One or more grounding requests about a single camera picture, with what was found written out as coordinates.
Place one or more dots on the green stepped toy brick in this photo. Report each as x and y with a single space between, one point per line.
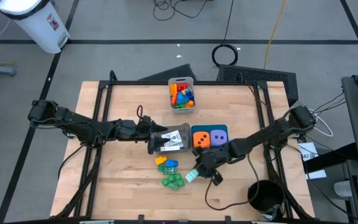
180 180
165 182

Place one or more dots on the large blue toy brick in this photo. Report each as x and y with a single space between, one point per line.
182 99

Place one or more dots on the black metal table frame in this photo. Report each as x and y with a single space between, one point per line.
135 83

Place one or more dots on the white plastic bin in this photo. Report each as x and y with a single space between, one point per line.
182 111

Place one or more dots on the black desk leg bar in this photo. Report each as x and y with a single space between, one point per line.
328 158

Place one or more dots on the black bucket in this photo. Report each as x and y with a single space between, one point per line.
266 199

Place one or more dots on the mint green toy brick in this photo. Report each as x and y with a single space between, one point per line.
190 177

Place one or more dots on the purple foam die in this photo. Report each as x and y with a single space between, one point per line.
218 143

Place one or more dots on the small blue toy brick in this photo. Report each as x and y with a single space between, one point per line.
171 163

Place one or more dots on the white trash can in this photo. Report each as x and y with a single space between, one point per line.
33 25

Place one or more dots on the white printed paper sheet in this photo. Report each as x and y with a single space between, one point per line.
308 151

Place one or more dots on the green arch toy brick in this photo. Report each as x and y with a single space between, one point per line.
179 106

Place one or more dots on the transparent grey plastic bin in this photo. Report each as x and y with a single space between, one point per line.
186 130

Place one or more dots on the orange studded toy brick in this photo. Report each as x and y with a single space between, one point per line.
174 99

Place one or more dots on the green studded brick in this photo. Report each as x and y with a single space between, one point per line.
168 171

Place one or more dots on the white computer mouse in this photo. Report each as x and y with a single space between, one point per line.
342 188

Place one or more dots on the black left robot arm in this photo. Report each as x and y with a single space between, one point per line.
82 124

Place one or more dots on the yellow sloped toy brick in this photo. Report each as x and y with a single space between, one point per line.
160 160

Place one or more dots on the small green toy brick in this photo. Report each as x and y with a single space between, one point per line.
160 168

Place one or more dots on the red toy brick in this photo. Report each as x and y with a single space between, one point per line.
182 86

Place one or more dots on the small yellow toy brick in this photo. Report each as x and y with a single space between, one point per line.
190 104

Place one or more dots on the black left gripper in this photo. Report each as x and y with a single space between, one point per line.
143 129

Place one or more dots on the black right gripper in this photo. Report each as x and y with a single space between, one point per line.
217 158

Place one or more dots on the teal plastic bin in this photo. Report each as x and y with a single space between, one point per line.
210 126

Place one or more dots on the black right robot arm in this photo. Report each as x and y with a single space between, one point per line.
269 135

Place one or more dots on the orange foam die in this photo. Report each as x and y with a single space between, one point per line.
201 144

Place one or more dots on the green rectangular toy brick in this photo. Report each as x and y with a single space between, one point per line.
172 186

